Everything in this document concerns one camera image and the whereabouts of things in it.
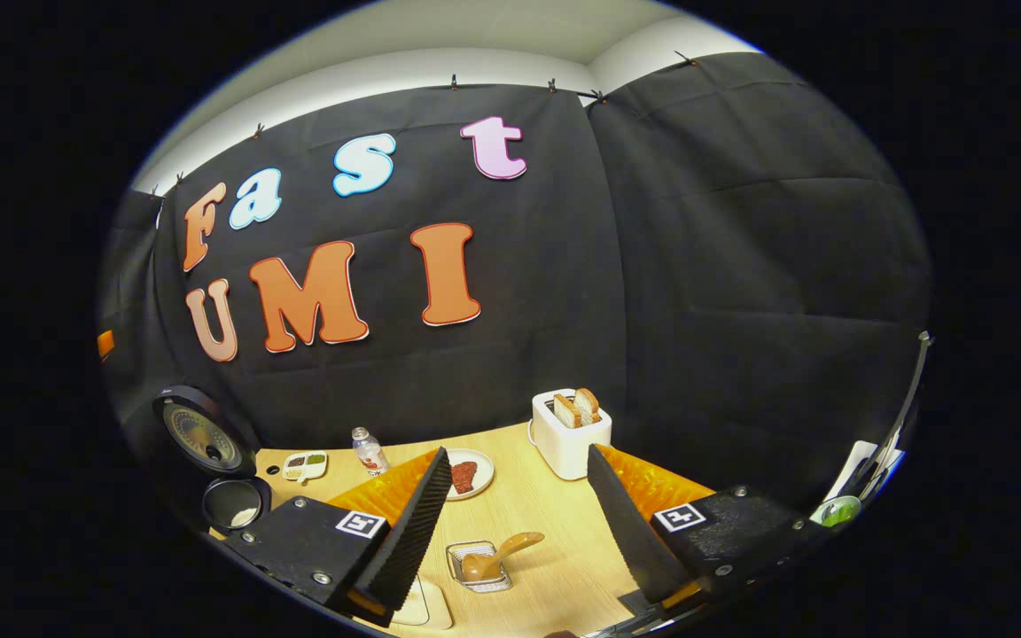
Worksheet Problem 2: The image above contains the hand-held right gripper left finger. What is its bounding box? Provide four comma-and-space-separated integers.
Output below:
222, 447, 455, 626

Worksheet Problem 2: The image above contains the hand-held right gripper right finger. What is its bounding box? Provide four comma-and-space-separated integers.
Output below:
586, 443, 827, 617

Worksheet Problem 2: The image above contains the metal wire chopstick holder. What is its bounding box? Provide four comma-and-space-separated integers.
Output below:
445, 539, 514, 594

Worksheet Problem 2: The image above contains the wooden spoon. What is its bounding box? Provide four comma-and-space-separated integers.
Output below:
460, 531, 546, 583

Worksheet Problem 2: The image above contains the dark grey rice cooker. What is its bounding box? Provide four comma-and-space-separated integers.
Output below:
152, 385, 274, 535

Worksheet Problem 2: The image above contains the small clear drink bottle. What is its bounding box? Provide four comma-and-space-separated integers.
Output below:
351, 426, 391, 478

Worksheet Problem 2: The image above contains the white round plate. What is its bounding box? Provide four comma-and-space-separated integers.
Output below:
444, 448, 495, 502

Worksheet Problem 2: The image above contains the white toaster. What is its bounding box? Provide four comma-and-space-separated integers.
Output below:
530, 388, 613, 482

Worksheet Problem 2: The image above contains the white divided condiment dish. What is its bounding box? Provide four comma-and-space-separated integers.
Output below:
282, 451, 330, 485

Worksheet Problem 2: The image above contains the green round object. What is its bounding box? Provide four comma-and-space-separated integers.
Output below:
816, 494, 863, 528

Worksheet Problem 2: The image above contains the white paper sheet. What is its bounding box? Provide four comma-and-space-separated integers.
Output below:
825, 439, 906, 506

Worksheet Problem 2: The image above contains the black slanted bar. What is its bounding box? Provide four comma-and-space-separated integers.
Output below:
865, 332, 933, 497

